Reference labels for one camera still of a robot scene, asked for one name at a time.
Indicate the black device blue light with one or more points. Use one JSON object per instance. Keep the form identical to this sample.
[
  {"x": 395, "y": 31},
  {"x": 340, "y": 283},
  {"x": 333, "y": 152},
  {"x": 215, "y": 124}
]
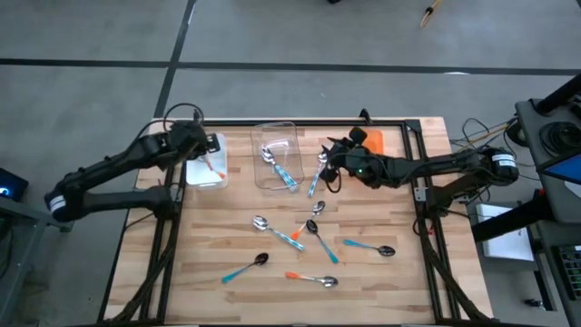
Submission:
[{"x": 13, "y": 181}]

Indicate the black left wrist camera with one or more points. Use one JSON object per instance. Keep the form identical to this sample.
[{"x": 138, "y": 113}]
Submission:
[{"x": 214, "y": 143}]

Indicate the black keypad coloured keys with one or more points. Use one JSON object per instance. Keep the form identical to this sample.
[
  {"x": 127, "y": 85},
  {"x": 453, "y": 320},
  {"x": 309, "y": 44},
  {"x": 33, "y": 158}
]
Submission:
[{"x": 573, "y": 270}]

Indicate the grey metal stand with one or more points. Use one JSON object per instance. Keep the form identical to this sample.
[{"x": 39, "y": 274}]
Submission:
[{"x": 41, "y": 217}]

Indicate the blue screen tablet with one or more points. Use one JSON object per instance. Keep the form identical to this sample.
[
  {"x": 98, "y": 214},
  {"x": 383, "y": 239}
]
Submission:
[{"x": 567, "y": 170}]

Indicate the white plastic bin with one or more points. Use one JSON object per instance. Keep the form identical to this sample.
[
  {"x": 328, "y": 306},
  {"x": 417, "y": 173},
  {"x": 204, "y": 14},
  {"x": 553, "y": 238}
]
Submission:
[{"x": 199, "y": 177}]

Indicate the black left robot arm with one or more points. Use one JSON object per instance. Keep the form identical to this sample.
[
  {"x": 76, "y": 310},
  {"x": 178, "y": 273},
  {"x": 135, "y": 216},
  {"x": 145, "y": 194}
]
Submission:
[{"x": 127, "y": 159}]

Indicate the grey side table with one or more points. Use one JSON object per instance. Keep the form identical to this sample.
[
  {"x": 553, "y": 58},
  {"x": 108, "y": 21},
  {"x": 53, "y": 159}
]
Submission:
[{"x": 544, "y": 277}]

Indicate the clear plastic bin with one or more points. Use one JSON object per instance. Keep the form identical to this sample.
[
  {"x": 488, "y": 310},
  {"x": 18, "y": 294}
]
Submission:
[{"x": 290, "y": 136}]

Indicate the silver metal bracket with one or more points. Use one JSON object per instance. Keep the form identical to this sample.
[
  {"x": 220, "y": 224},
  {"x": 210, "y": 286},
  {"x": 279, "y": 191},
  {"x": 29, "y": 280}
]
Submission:
[{"x": 420, "y": 194}]

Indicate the grey metal cart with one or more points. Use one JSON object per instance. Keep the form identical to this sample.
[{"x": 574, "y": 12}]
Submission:
[{"x": 525, "y": 119}]

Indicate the white flat box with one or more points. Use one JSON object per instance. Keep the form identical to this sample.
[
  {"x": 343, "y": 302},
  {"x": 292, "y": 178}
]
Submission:
[{"x": 508, "y": 247}]

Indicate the black support bar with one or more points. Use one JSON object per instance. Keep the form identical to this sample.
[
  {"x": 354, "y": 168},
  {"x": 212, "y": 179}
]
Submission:
[{"x": 508, "y": 220}]

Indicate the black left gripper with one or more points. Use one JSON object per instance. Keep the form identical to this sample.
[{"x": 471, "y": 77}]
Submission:
[{"x": 190, "y": 138}]

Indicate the black stand pole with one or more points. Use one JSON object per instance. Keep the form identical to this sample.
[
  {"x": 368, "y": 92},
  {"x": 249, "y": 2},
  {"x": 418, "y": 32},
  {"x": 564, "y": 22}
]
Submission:
[{"x": 558, "y": 94}]

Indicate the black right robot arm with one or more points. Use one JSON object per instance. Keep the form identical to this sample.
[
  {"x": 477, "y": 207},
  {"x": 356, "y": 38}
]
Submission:
[{"x": 431, "y": 165}]

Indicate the orange plastic bin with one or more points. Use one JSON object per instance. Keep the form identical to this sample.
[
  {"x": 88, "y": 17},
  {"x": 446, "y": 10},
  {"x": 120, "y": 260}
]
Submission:
[{"x": 374, "y": 141}]

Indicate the small black floor object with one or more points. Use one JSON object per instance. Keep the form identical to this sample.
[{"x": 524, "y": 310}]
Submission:
[{"x": 534, "y": 303}]

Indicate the black metal table frame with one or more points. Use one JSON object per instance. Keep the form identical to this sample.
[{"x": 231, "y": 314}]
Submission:
[{"x": 236, "y": 122}]

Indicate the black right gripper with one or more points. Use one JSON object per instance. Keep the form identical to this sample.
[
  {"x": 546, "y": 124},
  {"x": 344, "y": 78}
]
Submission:
[{"x": 349, "y": 159}]

